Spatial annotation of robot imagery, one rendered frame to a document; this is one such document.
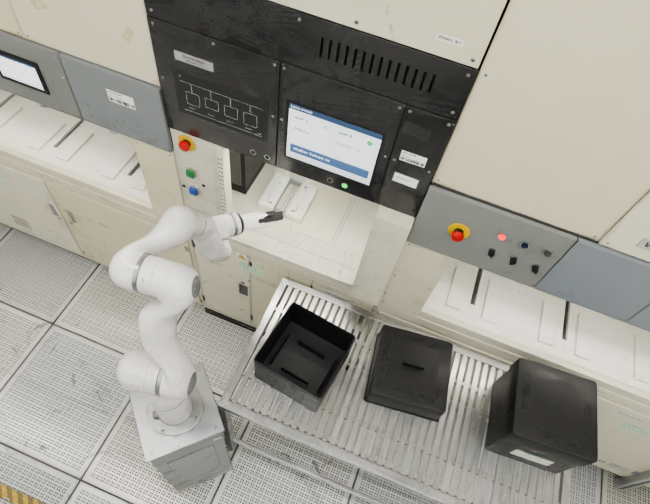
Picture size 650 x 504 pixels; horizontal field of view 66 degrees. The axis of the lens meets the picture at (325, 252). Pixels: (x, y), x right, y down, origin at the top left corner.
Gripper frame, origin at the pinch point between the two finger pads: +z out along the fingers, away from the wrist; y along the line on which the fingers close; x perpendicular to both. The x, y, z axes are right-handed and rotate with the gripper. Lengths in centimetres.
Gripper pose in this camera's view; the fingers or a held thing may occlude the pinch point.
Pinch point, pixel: (274, 215)
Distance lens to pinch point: 184.7
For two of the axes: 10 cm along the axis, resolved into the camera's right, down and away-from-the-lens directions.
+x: -1.0, -9.7, -2.3
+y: 6.0, 1.2, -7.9
